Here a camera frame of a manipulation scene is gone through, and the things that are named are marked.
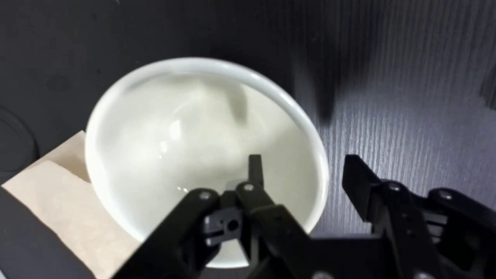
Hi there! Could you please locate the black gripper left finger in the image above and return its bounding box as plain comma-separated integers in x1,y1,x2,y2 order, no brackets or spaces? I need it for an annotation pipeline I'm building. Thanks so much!
112,154,318,279

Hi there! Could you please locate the folded beige napkin behind bowl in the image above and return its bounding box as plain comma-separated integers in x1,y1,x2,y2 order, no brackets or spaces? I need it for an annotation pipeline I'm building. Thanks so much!
2,131,138,279

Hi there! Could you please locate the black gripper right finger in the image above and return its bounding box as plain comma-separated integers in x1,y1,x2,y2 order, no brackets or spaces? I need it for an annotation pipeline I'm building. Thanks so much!
343,154,496,279

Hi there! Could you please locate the white ceramic bowl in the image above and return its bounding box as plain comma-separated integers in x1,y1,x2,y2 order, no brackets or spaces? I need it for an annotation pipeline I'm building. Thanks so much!
84,55,332,269

